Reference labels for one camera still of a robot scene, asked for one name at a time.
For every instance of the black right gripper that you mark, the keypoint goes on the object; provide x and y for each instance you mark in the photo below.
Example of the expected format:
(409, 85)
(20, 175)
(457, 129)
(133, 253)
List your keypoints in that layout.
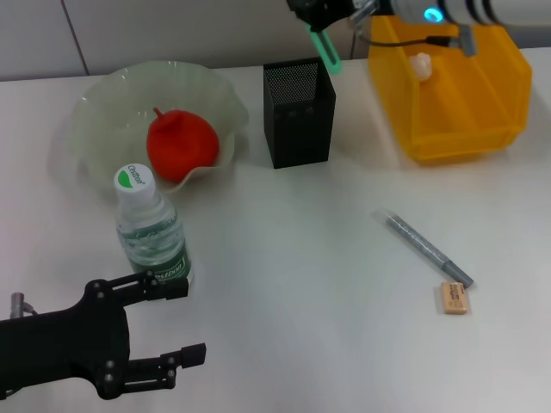
(323, 8)

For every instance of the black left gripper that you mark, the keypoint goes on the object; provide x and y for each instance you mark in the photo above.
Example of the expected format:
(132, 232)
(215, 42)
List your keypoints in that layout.
(56, 344)

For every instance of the mint green utility knife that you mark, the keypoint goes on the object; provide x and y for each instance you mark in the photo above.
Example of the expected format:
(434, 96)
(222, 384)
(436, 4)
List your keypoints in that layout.
(329, 56)

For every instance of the clear green-label water bottle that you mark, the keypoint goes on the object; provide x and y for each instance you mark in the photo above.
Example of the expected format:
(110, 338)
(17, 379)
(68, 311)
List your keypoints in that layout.
(150, 223)

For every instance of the white paper ball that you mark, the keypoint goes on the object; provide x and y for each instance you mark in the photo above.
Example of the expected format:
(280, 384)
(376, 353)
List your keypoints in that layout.
(421, 65)

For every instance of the black mesh pen holder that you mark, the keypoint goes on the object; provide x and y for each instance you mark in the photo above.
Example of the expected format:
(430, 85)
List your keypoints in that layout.
(297, 137)

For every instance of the translucent green glass fruit plate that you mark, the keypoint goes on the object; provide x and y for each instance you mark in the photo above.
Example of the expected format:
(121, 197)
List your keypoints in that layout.
(112, 103)

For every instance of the grey silver marker pen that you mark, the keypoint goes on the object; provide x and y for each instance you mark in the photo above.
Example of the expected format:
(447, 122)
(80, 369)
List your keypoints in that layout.
(422, 245)

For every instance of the tan rubber eraser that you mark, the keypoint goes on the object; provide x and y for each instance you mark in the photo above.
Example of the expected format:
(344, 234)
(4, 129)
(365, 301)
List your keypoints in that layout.
(454, 299)

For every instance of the yellow plastic storage bin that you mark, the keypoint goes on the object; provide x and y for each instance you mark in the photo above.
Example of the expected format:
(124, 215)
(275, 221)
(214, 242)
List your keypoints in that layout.
(456, 112)

